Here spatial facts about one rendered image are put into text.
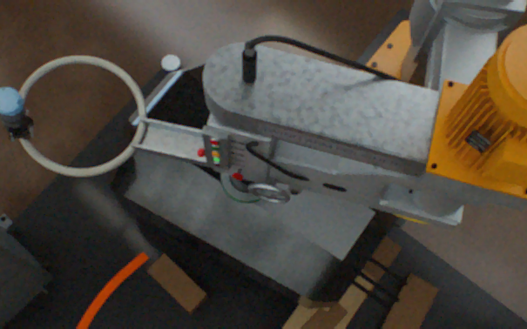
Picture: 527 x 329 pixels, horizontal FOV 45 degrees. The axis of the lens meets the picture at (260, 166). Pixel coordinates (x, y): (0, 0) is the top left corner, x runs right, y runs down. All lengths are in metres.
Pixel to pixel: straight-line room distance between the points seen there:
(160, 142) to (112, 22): 1.58
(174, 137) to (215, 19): 1.52
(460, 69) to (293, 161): 0.61
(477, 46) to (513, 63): 0.77
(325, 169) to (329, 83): 0.34
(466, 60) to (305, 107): 0.65
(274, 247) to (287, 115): 0.97
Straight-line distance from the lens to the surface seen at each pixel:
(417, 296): 3.30
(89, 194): 3.48
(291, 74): 1.77
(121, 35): 3.86
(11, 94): 2.24
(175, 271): 3.18
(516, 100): 1.41
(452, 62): 2.14
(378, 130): 1.73
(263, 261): 2.62
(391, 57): 2.90
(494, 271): 3.54
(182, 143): 2.44
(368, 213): 2.56
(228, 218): 2.60
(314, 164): 1.98
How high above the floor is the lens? 3.24
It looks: 70 degrees down
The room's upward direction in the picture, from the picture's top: 4 degrees clockwise
